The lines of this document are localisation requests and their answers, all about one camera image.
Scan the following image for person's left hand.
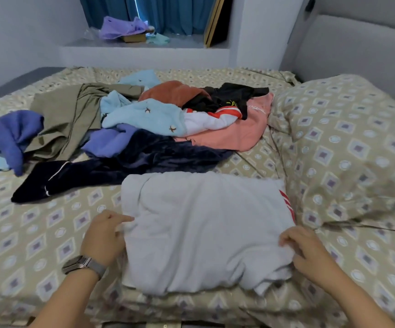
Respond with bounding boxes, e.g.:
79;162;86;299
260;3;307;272
80;209;135;267

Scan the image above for person's right hand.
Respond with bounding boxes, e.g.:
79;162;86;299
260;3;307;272
278;225;335;287

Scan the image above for bed with patterned beige sheet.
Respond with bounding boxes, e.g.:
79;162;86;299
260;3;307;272
0;0;395;328

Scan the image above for navy velvet garment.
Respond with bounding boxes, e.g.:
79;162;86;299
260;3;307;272
11;128;238;204

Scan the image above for white red-striped zip jacket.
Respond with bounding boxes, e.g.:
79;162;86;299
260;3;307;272
119;170;297;298

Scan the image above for olive green trousers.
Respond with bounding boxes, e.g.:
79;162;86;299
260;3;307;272
23;83;145;163

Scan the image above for light blue fleece garment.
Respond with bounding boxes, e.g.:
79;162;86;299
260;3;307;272
100;69;242;138

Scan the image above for pink shirt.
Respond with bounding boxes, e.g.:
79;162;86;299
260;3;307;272
184;92;275;152

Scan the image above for rust brown garment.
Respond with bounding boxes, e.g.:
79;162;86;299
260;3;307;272
138;80;212;108

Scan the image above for black garment yellow print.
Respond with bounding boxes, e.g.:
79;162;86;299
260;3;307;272
182;82;270;120

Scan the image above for person's left forearm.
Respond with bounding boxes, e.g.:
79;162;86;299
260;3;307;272
28;270;103;328

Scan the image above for person's right forearm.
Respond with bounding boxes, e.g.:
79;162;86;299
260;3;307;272
317;270;395;328

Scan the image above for grey band wristwatch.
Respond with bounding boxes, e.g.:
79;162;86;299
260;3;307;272
61;255;108;281

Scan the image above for patterned beige pillow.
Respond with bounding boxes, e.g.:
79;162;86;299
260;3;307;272
269;73;395;233

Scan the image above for small wooden box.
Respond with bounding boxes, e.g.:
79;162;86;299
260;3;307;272
121;32;148;44

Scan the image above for clear plastic bag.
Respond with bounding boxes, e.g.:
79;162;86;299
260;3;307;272
81;27;101;41

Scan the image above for teal small item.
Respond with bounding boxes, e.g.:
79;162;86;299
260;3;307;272
145;32;171;46

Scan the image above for grey upholstered headboard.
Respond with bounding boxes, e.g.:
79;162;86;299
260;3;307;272
279;0;395;117

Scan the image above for purple cloth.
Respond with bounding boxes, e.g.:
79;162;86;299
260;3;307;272
98;15;150;42

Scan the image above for blue curtain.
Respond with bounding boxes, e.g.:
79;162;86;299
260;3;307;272
79;0;219;36

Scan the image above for leaning wooden picture frames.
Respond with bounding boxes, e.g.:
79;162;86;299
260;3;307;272
203;0;234;48

